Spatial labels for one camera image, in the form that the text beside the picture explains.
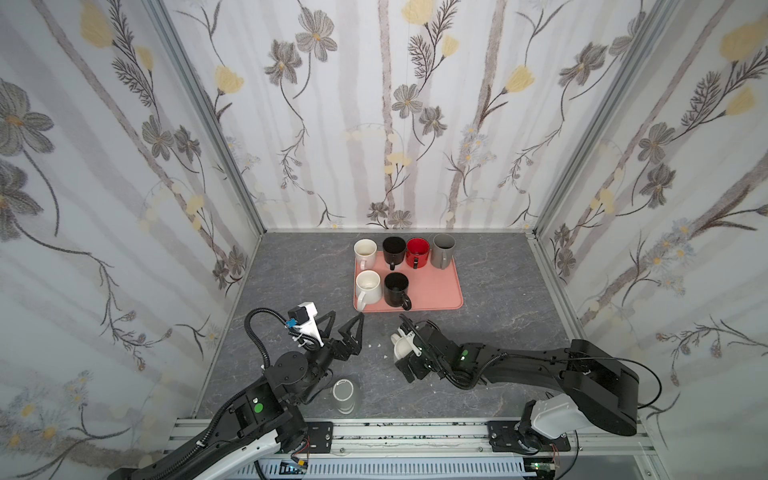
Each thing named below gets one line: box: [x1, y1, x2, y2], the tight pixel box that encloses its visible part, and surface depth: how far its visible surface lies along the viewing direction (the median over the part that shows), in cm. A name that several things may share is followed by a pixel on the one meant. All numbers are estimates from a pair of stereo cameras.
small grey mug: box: [332, 378, 357, 415], surface depth 75 cm
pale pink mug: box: [353, 238, 379, 270], surface depth 105 cm
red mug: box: [406, 237, 431, 269], surface depth 107 cm
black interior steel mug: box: [384, 272, 412, 311], surface depth 98 cm
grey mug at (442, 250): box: [431, 233, 456, 270], surface depth 104 cm
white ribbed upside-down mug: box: [355, 269, 382, 312], surface depth 98 cm
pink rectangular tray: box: [353, 251, 464, 312], surface depth 101 cm
